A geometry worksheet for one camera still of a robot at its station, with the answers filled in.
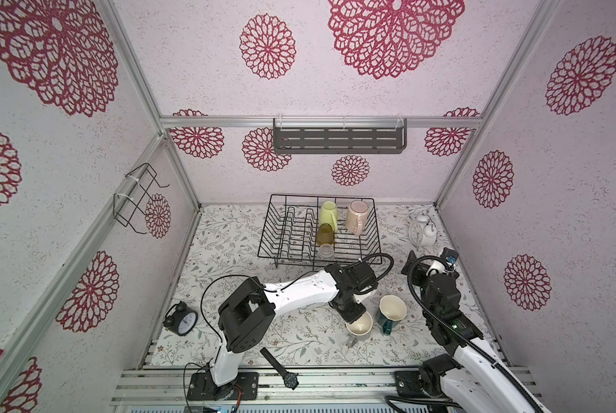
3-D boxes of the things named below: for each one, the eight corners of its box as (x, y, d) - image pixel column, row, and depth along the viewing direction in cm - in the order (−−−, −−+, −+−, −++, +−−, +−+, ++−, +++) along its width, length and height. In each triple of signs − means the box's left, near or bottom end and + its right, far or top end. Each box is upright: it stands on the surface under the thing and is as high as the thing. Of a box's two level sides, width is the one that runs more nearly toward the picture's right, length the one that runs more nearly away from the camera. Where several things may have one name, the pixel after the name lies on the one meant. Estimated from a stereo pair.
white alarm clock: (417, 254, 106) (428, 235, 96) (404, 236, 112) (414, 216, 102) (428, 251, 107) (440, 232, 97) (415, 233, 113) (425, 213, 103)
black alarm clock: (173, 336, 84) (161, 327, 77) (181, 312, 90) (170, 301, 82) (193, 336, 84) (183, 327, 77) (200, 312, 90) (190, 301, 82)
